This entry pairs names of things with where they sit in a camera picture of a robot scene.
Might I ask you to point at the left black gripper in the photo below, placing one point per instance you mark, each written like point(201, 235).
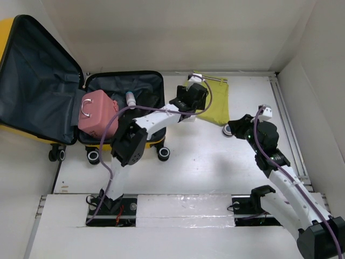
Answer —
point(181, 91)

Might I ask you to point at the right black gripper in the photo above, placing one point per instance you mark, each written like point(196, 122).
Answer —
point(237, 126)

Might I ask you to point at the small round black jar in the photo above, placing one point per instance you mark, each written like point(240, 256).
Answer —
point(227, 131)

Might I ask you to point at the yellow-green shorts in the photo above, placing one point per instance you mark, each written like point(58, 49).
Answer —
point(218, 113)

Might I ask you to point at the black roll-up pouch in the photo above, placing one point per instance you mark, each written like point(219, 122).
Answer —
point(148, 99)

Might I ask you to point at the white bottle teal cap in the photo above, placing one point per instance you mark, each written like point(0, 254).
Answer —
point(130, 99)

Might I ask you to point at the pink cosmetic case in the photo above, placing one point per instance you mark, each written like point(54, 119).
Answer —
point(96, 111)

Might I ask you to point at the yellow hard-shell suitcase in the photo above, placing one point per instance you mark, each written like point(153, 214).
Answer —
point(42, 88)

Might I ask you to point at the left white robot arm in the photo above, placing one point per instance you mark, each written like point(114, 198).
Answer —
point(129, 141)

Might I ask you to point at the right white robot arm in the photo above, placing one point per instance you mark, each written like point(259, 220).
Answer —
point(317, 233)

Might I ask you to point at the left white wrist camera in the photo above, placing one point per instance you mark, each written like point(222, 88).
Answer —
point(195, 78)

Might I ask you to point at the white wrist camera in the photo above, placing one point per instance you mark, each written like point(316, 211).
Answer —
point(265, 113)
point(195, 78)

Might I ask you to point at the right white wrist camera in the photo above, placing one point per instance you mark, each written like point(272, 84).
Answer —
point(265, 113)

